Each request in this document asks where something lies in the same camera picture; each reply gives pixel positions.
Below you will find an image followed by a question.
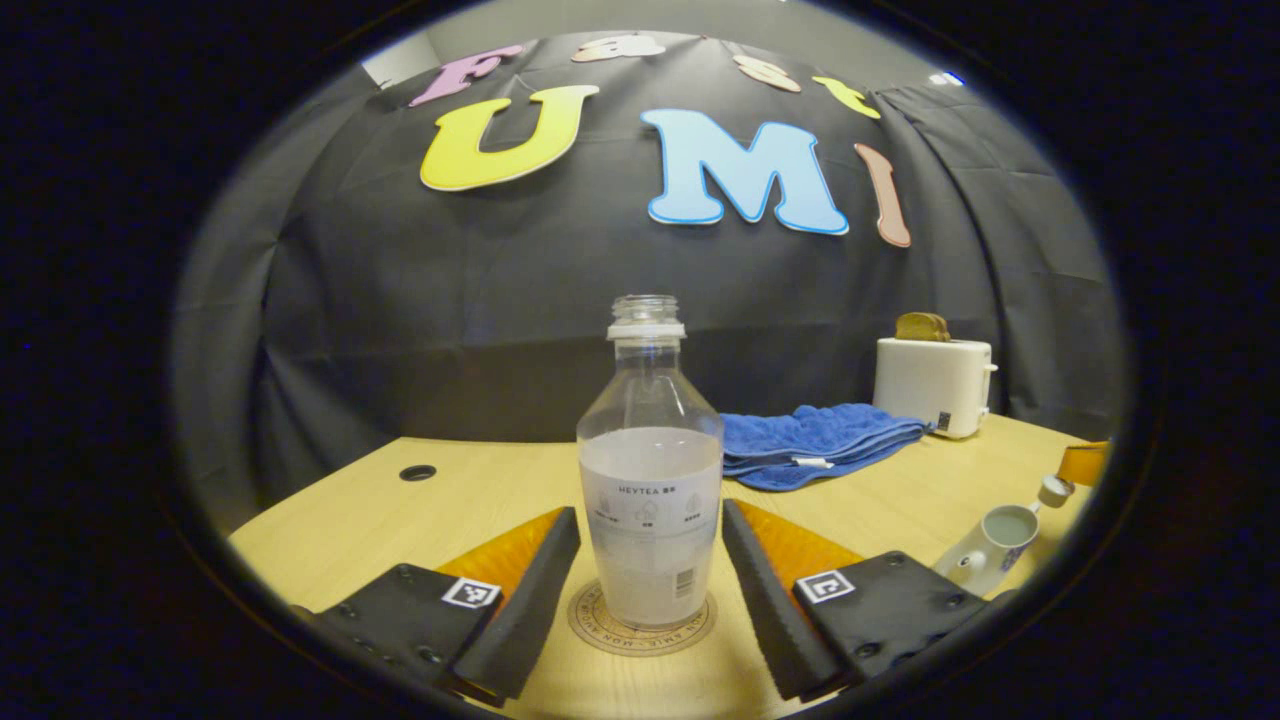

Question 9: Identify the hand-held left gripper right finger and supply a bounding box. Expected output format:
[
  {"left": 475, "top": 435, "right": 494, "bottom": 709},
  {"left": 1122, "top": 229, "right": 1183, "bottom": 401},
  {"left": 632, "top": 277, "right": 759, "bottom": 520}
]
[{"left": 721, "top": 498, "right": 1001, "bottom": 703}]

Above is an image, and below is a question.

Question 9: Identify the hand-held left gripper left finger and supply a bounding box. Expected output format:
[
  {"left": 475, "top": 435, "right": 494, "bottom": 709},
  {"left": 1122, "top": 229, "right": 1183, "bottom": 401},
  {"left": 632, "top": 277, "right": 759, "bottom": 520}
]
[{"left": 290, "top": 505, "right": 583, "bottom": 706}]

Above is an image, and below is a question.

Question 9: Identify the round wooden coaster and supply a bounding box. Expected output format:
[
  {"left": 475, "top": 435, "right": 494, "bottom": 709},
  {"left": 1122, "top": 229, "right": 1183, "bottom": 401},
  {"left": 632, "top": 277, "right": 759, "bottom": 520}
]
[{"left": 567, "top": 578, "right": 719, "bottom": 658}]

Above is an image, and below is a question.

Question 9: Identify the clear plastic water bottle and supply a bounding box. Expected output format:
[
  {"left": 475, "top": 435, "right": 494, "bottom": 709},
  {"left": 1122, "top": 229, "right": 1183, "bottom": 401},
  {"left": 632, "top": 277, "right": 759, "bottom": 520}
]
[{"left": 577, "top": 294, "right": 725, "bottom": 629}]

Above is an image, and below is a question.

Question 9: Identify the white toaster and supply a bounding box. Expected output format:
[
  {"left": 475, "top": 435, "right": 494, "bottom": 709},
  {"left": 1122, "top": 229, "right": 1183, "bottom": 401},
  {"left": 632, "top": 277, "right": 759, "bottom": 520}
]
[{"left": 873, "top": 337, "right": 999, "bottom": 441}]

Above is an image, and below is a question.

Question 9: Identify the folded blue towel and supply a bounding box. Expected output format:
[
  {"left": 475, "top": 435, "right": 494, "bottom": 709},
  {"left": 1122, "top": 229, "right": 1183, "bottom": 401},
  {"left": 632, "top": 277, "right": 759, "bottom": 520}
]
[{"left": 720, "top": 403, "right": 931, "bottom": 493}]

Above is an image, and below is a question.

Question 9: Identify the black backdrop cloth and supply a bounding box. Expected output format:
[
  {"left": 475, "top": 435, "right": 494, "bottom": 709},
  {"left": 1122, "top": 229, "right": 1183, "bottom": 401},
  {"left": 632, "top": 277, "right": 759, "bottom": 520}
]
[{"left": 170, "top": 30, "right": 1129, "bottom": 536}]

